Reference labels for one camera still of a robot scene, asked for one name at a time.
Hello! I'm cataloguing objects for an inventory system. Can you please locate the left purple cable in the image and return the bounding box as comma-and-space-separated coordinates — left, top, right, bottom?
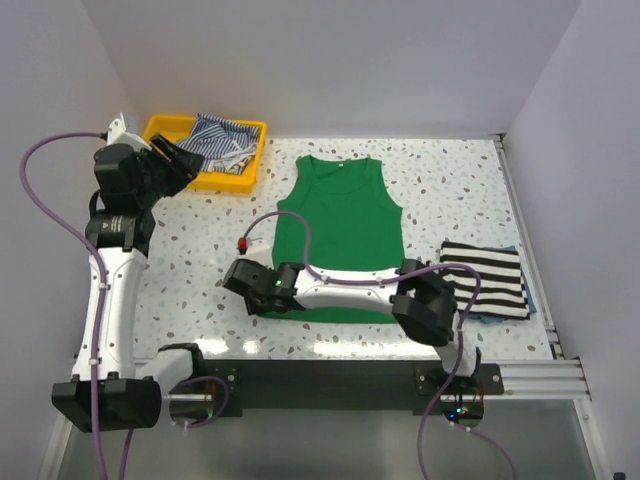
18, 130, 136, 480

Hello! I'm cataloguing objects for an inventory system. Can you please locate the blue striped tank top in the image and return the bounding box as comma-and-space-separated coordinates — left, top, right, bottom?
176, 114, 260, 175

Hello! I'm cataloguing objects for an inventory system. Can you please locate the green tank top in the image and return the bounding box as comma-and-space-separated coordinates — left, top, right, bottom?
264, 155, 404, 324

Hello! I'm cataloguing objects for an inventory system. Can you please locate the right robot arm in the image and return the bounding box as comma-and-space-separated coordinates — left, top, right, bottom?
223, 257, 481, 393

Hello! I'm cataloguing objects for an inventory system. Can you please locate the yellow plastic tray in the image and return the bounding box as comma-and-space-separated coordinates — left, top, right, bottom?
143, 113, 267, 193

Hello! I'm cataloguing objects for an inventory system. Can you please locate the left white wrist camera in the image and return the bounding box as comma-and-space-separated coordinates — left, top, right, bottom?
106, 112, 147, 151

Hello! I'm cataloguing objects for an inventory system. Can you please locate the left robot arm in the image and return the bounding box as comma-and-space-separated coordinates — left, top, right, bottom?
51, 134, 207, 433

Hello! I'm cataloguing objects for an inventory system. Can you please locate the black white striped tank top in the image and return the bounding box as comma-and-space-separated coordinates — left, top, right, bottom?
439, 240, 531, 323

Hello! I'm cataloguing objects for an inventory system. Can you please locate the aluminium frame rail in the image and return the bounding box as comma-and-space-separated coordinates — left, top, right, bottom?
482, 359, 591, 401

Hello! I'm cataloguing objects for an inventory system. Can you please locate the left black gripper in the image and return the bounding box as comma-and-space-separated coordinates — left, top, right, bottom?
135, 132, 205, 207

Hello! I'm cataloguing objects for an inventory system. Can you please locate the blue folded tank top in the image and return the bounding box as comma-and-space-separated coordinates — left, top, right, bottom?
469, 243, 540, 326

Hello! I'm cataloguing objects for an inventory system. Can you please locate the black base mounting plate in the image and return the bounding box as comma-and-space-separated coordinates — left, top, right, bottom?
167, 357, 504, 419

